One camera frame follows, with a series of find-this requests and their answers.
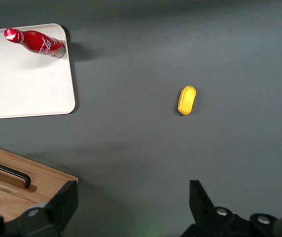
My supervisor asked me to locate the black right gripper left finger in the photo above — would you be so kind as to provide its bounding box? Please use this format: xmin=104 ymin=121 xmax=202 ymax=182
xmin=5 ymin=179 xmax=79 ymax=237

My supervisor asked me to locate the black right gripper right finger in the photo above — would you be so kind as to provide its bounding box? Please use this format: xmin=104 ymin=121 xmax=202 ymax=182
xmin=180 ymin=179 xmax=279 ymax=237

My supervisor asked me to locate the red coke bottle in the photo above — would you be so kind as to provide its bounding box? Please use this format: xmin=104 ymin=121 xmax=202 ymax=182
xmin=3 ymin=27 xmax=66 ymax=59

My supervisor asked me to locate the cream plastic tray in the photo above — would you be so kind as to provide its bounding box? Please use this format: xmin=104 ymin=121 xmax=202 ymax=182
xmin=0 ymin=23 xmax=76 ymax=120

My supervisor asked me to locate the wooden two-drawer cabinet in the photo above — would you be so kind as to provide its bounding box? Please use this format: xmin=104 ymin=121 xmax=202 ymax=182
xmin=0 ymin=145 xmax=79 ymax=223

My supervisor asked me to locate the wooden drawer front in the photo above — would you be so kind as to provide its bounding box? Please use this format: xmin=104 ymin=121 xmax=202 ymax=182
xmin=0 ymin=182 xmax=55 ymax=223
xmin=0 ymin=148 xmax=77 ymax=198

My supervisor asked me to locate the yellow toy lemon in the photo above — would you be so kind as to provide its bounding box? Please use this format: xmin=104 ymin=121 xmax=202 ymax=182
xmin=176 ymin=85 xmax=197 ymax=116

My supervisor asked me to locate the black metal drawer handle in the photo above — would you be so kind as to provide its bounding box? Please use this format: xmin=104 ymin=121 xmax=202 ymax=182
xmin=0 ymin=158 xmax=31 ymax=189

